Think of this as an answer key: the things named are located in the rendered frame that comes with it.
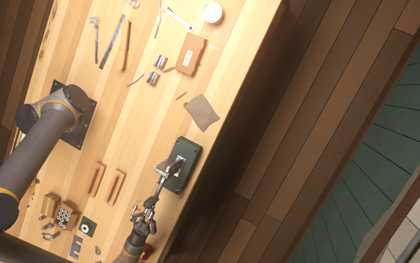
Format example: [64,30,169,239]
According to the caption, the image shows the silver flat wrench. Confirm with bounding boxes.
[162,5,195,33]

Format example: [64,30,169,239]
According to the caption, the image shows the green micrometer frame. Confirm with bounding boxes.
[142,194,160,210]

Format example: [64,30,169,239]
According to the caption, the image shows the blue-grey gauge plate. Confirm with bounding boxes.
[69,234,84,260]

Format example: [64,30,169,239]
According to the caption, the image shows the thin grey steel rod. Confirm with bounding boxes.
[153,0,162,39]

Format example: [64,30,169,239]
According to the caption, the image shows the grey steel ruler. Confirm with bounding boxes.
[98,13,127,70]

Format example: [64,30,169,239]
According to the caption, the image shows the grey steel caliper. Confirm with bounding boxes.
[89,16,100,65]

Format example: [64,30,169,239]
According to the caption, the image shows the red round button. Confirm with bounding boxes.
[139,243,154,261]

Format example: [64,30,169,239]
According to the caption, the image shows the wooden slotted rack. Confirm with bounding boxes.
[86,160,107,198]
[103,168,127,207]

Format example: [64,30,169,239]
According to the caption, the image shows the silver metal sleeve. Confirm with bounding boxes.
[145,71,162,88]
[153,54,168,70]

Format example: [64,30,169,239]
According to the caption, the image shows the long wooden block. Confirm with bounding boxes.
[118,19,131,71]

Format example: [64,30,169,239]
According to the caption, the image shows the brown labelled box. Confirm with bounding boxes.
[174,31,208,77]

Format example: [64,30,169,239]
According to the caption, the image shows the silver micrometer spindle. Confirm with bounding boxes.
[154,176,166,198]

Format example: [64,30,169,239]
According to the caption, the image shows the silver shackle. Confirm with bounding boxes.
[41,231,62,242]

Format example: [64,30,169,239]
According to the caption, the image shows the grey cloth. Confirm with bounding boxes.
[184,93,221,133]

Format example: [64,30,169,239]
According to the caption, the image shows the silver vee block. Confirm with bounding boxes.
[153,155,187,180]

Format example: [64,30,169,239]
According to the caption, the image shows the brown cardboard box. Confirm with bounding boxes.
[40,192,62,219]

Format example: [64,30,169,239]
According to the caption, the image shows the cardboard box of silver sleeves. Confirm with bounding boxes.
[53,201,80,232]

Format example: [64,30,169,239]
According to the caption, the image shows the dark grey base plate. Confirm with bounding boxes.
[49,79,98,151]

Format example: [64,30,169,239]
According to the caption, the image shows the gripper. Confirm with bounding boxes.
[130,209,158,238]

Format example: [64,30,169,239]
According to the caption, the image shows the grey metal rail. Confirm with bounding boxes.
[395,235,420,263]

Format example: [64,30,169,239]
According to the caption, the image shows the green micrometer base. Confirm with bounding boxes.
[158,136,203,195]

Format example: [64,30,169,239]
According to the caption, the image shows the small grey metal strip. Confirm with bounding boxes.
[126,73,145,88]

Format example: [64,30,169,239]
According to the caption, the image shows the green square pad with disc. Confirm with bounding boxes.
[78,215,98,238]

